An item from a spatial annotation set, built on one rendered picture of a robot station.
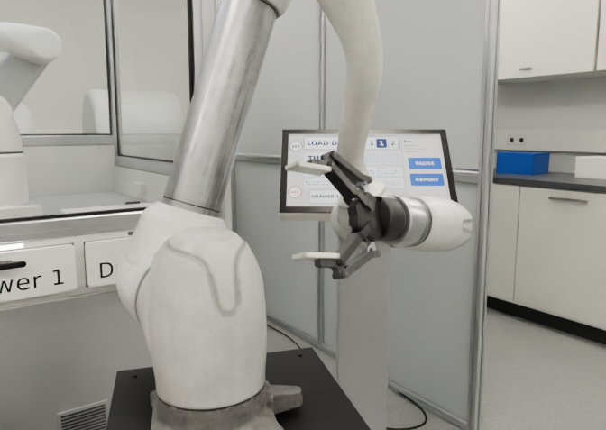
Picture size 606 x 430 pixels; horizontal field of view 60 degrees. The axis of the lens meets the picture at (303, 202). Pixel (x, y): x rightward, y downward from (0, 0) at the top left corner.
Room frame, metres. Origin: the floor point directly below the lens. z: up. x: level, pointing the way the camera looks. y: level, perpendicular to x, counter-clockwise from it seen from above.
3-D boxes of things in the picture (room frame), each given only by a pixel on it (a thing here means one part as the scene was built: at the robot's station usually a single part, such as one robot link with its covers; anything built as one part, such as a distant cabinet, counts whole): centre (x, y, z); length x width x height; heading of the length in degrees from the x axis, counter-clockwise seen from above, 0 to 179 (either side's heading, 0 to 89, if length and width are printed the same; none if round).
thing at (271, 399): (0.71, 0.11, 0.81); 0.22 x 0.18 x 0.06; 103
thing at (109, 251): (1.31, 0.40, 0.87); 0.29 x 0.02 x 0.11; 126
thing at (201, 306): (0.72, 0.14, 0.95); 0.18 x 0.16 x 0.22; 30
